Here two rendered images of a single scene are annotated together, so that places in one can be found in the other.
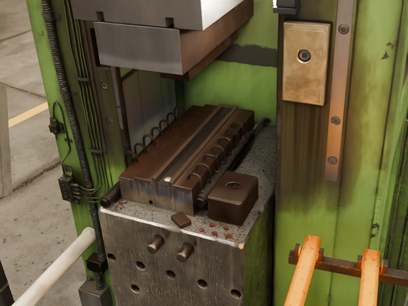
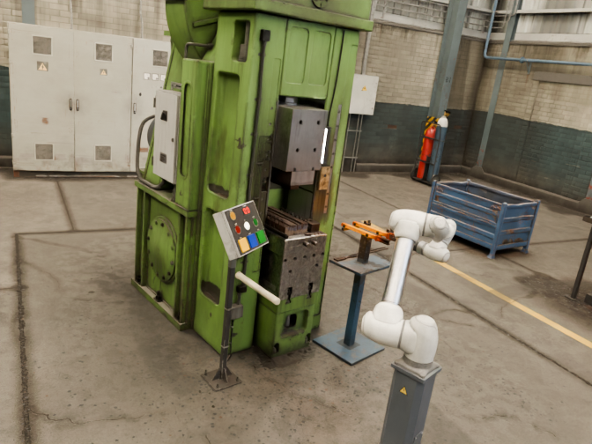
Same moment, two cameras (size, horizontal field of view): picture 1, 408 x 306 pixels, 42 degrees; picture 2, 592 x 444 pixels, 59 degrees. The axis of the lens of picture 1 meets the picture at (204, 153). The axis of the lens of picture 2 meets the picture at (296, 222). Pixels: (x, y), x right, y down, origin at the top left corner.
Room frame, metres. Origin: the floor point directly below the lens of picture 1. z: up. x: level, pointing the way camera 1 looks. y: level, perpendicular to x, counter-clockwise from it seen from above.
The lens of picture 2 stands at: (-0.27, 3.26, 2.05)
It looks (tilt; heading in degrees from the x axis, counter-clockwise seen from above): 17 degrees down; 293
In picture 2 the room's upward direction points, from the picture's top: 7 degrees clockwise
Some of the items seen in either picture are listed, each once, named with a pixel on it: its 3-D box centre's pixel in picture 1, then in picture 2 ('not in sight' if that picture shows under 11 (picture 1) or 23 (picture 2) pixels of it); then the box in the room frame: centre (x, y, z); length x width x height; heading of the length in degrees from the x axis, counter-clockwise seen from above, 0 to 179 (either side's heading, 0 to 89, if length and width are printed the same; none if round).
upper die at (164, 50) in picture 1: (183, 17); (283, 170); (1.23, 0.03, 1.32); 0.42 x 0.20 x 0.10; 154
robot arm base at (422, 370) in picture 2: not in sight; (419, 358); (0.00, 0.71, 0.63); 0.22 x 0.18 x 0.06; 73
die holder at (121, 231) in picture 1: (217, 229); (278, 253); (1.21, -0.02, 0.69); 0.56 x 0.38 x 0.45; 154
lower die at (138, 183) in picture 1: (192, 150); (277, 219); (1.23, 0.03, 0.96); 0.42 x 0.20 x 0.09; 154
